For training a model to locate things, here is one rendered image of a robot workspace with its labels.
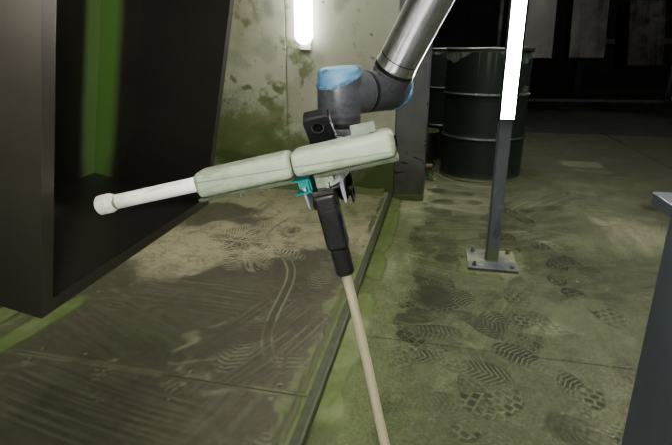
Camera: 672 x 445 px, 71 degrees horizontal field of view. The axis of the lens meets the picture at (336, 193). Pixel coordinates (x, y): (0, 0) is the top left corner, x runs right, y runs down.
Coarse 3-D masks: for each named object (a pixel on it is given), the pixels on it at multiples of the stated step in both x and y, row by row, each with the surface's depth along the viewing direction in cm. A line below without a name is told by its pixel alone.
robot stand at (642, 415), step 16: (656, 192) 77; (656, 288) 76; (656, 304) 76; (656, 320) 76; (656, 336) 75; (656, 352) 75; (640, 368) 80; (656, 368) 75; (640, 384) 80; (656, 384) 74; (640, 400) 79; (656, 400) 74; (640, 416) 79; (656, 416) 74; (624, 432) 85; (640, 432) 79; (656, 432) 73
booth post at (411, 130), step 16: (400, 0) 253; (416, 80) 263; (416, 96) 265; (400, 112) 270; (416, 112) 268; (400, 128) 272; (416, 128) 270; (400, 144) 275; (416, 144) 273; (400, 160) 278; (416, 160) 276; (400, 176) 280; (416, 176) 278; (400, 192) 283; (416, 192) 281
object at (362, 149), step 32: (352, 128) 68; (384, 128) 69; (256, 160) 70; (288, 160) 69; (320, 160) 68; (352, 160) 68; (384, 160) 67; (128, 192) 75; (160, 192) 73; (192, 192) 73; (224, 192) 72; (320, 192) 70
